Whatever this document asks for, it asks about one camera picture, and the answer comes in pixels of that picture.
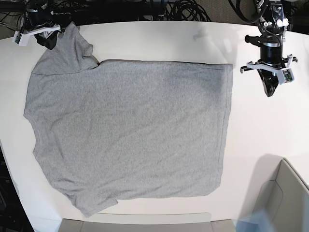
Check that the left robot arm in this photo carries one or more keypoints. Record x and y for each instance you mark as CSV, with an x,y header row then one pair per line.
x,y
272,24

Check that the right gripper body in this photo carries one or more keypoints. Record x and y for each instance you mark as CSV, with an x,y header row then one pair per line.
x,y
37,17

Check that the grey T-shirt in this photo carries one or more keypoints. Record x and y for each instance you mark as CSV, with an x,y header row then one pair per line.
x,y
126,129

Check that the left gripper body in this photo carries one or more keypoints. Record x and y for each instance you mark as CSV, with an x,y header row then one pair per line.
x,y
270,54

